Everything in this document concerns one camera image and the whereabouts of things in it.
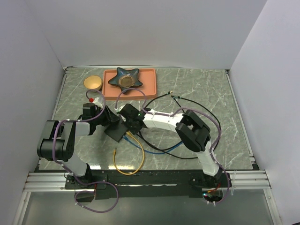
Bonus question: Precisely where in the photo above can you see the black coaxial cable bundle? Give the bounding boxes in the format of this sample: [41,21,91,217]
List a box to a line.
[135,90,222,160]

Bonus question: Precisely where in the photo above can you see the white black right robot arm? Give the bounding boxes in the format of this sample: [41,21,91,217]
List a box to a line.
[115,104,222,187]

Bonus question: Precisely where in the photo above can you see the blue ethernet cable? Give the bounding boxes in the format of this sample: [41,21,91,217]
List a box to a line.
[123,136,183,155]

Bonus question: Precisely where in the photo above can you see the yellow wooden bowl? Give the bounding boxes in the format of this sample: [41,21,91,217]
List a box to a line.
[83,75,103,92]

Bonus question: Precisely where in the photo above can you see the black network switch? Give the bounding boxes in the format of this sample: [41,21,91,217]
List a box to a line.
[105,119,128,143]

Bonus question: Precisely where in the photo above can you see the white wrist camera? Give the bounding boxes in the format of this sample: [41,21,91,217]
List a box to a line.
[115,105,125,115]
[89,97,105,108]

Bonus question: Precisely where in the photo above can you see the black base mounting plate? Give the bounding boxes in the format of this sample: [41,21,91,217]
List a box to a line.
[65,170,232,200]

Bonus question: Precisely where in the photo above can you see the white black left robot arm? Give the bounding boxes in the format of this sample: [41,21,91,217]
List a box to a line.
[37,103,120,188]

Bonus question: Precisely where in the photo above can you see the aluminium frame rail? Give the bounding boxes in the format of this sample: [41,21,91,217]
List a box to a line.
[23,171,271,192]

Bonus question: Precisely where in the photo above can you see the salmon pink tray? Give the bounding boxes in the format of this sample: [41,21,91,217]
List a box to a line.
[102,68,157,101]

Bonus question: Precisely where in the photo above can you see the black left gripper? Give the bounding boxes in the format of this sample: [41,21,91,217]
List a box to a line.
[93,105,120,127]

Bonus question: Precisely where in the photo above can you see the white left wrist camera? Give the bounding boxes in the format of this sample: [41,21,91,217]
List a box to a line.
[89,97,105,108]

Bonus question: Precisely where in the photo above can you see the blue star-shaped dish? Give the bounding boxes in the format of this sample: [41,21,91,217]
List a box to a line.
[108,67,143,91]

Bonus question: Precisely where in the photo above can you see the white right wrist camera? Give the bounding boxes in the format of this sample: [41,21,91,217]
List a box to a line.
[115,105,125,115]

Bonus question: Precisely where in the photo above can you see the yellow ethernet cable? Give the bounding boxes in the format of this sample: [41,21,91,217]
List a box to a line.
[112,132,145,176]

